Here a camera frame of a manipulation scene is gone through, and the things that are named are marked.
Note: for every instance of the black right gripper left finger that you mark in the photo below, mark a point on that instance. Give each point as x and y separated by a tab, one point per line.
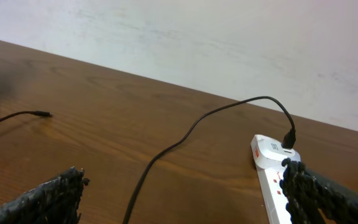
54	201

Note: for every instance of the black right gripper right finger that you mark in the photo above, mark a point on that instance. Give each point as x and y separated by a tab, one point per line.
314	199

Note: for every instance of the white USB charger adapter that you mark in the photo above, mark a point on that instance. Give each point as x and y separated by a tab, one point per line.
268	152

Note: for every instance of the white power strip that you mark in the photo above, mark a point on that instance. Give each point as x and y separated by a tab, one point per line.
275	201

